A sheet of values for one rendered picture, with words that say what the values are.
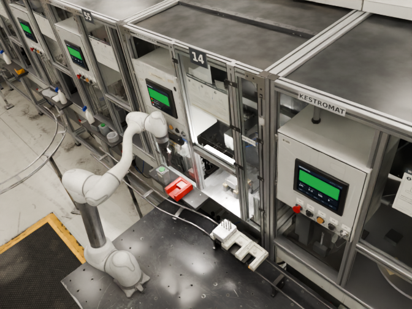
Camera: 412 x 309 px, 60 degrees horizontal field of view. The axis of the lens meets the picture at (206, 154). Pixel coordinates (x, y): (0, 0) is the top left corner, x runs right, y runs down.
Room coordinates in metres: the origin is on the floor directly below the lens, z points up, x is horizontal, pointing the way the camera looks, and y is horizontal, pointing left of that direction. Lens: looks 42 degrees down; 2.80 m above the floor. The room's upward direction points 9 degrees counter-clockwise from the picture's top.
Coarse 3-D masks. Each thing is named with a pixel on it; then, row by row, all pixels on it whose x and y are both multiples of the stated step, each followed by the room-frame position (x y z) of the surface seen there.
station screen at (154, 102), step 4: (152, 88) 1.90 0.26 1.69; (148, 92) 1.94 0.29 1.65; (160, 92) 1.84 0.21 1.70; (152, 100) 1.93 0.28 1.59; (156, 100) 1.89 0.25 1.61; (168, 100) 1.79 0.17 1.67; (152, 104) 1.94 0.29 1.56; (156, 104) 1.90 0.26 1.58; (160, 104) 1.87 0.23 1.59; (164, 104) 1.83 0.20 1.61; (160, 108) 1.87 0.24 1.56; (164, 108) 1.84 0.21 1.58; (168, 108) 1.80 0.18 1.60; (168, 112) 1.81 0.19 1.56
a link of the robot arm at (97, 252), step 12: (72, 180) 1.41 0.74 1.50; (84, 180) 1.39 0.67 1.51; (72, 192) 1.39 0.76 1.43; (84, 204) 1.38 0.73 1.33; (84, 216) 1.37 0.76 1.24; (96, 216) 1.39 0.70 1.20; (96, 228) 1.36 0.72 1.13; (96, 240) 1.34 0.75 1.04; (108, 240) 1.39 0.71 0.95; (84, 252) 1.38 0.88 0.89; (96, 252) 1.31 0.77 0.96; (108, 252) 1.33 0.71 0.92; (96, 264) 1.29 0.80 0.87
